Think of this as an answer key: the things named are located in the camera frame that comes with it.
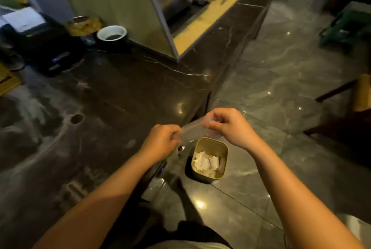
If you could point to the white rimmed black bowl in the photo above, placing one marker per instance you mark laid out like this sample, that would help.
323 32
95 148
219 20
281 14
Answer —
112 35

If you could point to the person's right thumb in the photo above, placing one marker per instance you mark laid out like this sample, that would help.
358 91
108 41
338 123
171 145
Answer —
213 126

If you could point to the person's left forearm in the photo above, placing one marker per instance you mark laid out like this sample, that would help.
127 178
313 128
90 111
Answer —
95 202

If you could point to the person's left hand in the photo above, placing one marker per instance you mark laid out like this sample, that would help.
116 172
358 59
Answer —
159 141

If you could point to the dark wooden chair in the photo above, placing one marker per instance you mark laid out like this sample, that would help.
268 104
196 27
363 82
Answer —
342 118

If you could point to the person's right forearm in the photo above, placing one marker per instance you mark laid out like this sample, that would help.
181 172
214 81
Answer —
298 196

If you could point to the gold rectangular trash bin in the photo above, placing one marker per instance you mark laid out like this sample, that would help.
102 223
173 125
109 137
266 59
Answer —
209 159

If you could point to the person's left fingers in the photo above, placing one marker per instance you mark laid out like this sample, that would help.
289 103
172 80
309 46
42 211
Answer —
175 134

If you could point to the green plastic stool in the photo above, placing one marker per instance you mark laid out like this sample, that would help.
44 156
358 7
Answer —
346 24

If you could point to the white paper sheet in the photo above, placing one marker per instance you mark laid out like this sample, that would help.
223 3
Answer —
23 18

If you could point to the person's right hand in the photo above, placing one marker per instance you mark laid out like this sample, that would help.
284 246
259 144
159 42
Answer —
234 130

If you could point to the clear plastic wrapper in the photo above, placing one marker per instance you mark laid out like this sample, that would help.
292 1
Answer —
194 131

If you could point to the yellow mat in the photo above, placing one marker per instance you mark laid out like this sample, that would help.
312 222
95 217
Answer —
8 81

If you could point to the person's dark shorts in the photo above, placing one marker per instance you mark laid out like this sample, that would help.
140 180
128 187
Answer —
188 233

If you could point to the black receipt printer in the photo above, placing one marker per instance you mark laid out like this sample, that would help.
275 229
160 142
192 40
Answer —
43 44

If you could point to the white shirt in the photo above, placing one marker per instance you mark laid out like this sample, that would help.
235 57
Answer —
355 227

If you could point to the crumpled white paper waste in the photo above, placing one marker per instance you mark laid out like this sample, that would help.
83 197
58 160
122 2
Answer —
206 163

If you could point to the yellow wrapped jar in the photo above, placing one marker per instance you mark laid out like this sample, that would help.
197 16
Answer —
84 26

